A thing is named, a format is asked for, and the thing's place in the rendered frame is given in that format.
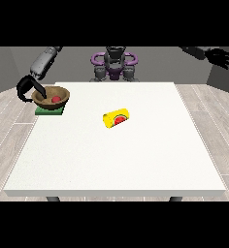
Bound brown wooden bowl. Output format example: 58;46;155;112
31;85;71;111

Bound green square pad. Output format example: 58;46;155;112
34;102;67;116

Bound yellow cup with melon print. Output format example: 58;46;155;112
102;108;131;130

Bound grey robot trunk purple rings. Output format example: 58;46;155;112
89;46;141;83

